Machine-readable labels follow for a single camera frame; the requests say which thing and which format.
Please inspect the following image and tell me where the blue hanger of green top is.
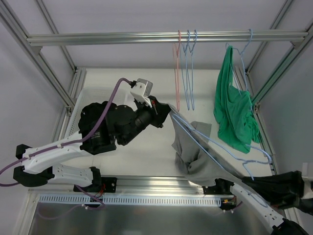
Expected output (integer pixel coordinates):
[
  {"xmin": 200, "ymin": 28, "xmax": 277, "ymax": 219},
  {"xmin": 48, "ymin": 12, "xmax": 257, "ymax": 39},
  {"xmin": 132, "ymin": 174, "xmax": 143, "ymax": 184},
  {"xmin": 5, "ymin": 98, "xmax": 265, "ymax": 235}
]
[{"xmin": 171, "ymin": 114, "xmax": 273, "ymax": 209}]

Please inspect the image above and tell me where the blue hanger of grey top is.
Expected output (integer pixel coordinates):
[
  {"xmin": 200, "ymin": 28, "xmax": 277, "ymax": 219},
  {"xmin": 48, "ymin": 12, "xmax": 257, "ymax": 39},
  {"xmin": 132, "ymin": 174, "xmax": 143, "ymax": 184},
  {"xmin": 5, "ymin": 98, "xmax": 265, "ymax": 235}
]
[{"xmin": 179, "ymin": 30, "xmax": 190, "ymax": 111}]

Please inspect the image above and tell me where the blue hanger of black top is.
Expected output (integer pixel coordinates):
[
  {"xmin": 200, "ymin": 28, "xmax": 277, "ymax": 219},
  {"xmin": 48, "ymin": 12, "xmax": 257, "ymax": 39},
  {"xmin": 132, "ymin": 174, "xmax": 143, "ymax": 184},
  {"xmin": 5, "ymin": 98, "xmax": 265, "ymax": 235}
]
[{"xmin": 188, "ymin": 29, "xmax": 198, "ymax": 111}]

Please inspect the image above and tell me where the dark grey tank top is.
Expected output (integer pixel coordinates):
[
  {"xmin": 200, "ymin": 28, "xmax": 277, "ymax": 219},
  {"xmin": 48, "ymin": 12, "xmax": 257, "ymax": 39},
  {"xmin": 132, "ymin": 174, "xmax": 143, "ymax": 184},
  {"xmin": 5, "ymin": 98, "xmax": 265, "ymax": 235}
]
[{"xmin": 169, "ymin": 105, "xmax": 256, "ymax": 193}]

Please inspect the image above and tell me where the pink wire hanger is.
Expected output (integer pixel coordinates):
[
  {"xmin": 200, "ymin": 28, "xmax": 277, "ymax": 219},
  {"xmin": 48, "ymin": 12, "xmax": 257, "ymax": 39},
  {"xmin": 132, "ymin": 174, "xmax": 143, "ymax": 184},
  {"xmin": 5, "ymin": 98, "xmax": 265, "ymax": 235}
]
[{"xmin": 172, "ymin": 30, "xmax": 181, "ymax": 111}]

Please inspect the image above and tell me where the black tank top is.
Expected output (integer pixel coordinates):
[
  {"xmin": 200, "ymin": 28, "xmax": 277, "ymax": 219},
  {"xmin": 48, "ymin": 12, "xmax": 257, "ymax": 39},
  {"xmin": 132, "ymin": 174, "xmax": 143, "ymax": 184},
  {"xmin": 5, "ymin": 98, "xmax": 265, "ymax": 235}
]
[{"xmin": 78, "ymin": 101, "xmax": 108, "ymax": 138}]

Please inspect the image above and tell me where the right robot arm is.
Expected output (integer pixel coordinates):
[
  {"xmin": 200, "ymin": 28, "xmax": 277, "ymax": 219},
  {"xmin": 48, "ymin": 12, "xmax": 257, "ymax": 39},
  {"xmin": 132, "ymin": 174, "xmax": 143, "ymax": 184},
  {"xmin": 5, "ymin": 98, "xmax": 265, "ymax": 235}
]
[{"xmin": 203, "ymin": 171, "xmax": 313, "ymax": 235}]

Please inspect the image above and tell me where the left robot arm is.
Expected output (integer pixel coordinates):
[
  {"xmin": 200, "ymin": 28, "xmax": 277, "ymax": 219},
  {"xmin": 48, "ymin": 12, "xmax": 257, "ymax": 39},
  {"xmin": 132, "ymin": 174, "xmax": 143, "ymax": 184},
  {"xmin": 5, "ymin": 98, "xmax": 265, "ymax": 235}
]
[{"xmin": 13, "ymin": 96, "xmax": 171, "ymax": 192}]

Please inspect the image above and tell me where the green tank top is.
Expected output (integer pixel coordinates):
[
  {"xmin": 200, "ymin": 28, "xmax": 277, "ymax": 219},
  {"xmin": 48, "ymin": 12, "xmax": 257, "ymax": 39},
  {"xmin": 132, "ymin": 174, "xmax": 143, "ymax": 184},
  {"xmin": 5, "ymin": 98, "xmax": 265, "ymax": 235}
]
[{"xmin": 213, "ymin": 46, "xmax": 260, "ymax": 154}]

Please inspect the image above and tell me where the empty blue hanger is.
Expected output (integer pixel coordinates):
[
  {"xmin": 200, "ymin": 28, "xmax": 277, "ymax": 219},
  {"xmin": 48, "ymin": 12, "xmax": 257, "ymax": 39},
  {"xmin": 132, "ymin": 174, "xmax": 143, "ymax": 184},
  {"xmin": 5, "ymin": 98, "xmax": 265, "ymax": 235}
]
[{"xmin": 224, "ymin": 28, "xmax": 254, "ymax": 98}]

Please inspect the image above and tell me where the white plastic basket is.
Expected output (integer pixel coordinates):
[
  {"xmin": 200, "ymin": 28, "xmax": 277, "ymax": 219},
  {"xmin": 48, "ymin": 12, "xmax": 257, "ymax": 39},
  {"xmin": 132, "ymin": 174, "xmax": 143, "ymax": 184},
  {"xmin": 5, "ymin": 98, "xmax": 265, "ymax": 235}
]
[{"xmin": 64, "ymin": 87, "xmax": 136, "ymax": 142}]

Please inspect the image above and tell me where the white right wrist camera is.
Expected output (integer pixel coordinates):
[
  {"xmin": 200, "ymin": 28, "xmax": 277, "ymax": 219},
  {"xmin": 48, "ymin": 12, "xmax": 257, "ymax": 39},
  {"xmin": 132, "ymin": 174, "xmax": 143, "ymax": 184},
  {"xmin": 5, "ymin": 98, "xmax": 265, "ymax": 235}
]
[{"xmin": 301, "ymin": 162, "xmax": 313, "ymax": 199}]

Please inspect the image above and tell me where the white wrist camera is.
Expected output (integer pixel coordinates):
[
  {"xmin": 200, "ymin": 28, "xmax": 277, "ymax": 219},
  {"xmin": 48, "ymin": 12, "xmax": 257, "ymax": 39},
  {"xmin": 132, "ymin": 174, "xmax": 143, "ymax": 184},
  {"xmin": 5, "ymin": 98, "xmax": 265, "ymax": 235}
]
[
  {"xmin": 130, "ymin": 78, "xmax": 153, "ymax": 108},
  {"xmin": 301, "ymin": 162, "xmax": 313, "ymax": 199}
]

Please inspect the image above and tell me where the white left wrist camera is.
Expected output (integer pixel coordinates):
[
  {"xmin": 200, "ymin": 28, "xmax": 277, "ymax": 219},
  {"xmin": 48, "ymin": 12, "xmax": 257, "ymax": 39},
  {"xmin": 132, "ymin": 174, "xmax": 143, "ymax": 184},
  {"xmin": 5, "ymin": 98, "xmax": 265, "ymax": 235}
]
[{"xmin": 130, "ymin": 78, "xmax": 153, "ymax": 108}]

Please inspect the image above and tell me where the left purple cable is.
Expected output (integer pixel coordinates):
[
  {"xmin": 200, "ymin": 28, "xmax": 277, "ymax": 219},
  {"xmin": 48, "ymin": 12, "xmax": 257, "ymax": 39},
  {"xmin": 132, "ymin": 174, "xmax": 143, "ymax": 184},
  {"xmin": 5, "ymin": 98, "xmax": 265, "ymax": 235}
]
[{"xmin": 0, "ymin": 77, "xmax": 134, "ymax": 188}]

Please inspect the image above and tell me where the white slotted cable duct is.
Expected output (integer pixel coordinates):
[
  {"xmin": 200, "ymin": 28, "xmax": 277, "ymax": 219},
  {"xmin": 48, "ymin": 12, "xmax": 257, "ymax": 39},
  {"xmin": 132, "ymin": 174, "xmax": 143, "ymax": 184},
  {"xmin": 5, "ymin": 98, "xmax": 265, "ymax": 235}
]
[{"xmin": 39, "ymin": 194, "xmax": 222, "ymax": 207}]

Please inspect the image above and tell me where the aluminium hanging rail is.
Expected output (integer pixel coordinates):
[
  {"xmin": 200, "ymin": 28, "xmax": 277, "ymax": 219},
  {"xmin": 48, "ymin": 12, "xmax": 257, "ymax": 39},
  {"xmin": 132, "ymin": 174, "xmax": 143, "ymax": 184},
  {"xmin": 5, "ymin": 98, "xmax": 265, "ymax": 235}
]
[{"xmin": 27, "ymin": 29, "xmax": 309, "ymax": 47}]

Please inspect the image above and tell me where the aluminium frame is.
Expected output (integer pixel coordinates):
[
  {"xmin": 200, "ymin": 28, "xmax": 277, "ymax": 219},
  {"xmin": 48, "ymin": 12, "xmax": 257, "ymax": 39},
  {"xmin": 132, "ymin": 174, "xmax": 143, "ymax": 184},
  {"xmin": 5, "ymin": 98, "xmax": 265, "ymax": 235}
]
[{"xmin": 0, "ymin": 0, "xmax": 313, "ymax": 235}]

